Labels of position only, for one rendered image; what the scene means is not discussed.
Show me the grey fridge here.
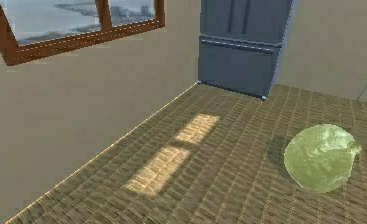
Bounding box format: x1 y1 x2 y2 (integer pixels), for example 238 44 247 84
197 0 299 101

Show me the brown framed window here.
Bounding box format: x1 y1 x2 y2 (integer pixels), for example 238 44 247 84
0 0 166 67

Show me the green lettuce head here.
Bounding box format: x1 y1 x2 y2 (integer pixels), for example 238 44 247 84
283 123 363 194

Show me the grey fridge drawer handle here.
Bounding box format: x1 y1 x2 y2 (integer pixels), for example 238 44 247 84
200 39 275 55

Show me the dark fridge door handle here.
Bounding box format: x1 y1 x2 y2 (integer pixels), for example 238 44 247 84
226 0 236 34
241 0 252 35

